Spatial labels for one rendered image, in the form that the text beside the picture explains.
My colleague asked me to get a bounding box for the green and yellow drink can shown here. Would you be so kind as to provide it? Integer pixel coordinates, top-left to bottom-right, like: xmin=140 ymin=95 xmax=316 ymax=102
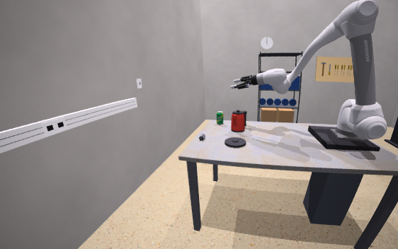
xmin=217 ymin=111 xmax=223 ymax=125

